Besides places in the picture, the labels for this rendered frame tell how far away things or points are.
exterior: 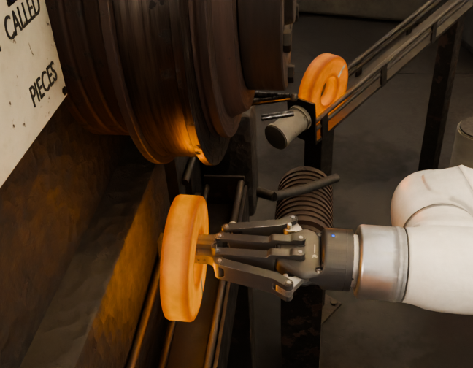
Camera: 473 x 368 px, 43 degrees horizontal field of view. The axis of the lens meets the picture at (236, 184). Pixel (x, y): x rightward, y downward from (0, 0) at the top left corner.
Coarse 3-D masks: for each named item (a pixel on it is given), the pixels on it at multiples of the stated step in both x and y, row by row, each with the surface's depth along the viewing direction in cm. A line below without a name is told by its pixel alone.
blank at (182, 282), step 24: (168, 216) 70; (192, 216) 70; (168, 240) 69; (192, 240) 70; (168, 264) 68; (192, 264) 71; (168, 288) 69; (192, 288) 72; (168, 312) 71; (192, 312) 73
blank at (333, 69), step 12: (324, 60) 129; (336, 60) 131; (312, 72) 128; (324, 72) 129; (336, 72) 133; (312, 84) 128; (336, 84) 136; (300, 96) 130; (312, 96) 129; (324, 96) 138; (336, 96) 137; (324, 108) 135
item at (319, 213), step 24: (312, 168) 141; (312, 192) 133; (312, 216) 127; (312, 288) 140; (288, 312) 146; (312, 312) 145; (288, 336) 152; (312, 336) 150; (288, 360) 157; (312, 360) 156
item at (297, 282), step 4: (292, 280) 70; (296, 280) 70; (300, 280) 70; (304, 280) 71; (308, 280) 71; (296, 284) 69; (300, 284) 70; (276, 288) 70; (280, 288) 69; (296, 288) 70; (280, 292) 69; (284, 292) 69; (288, 292) 68; (292, 292) 69; (288, 296) 69
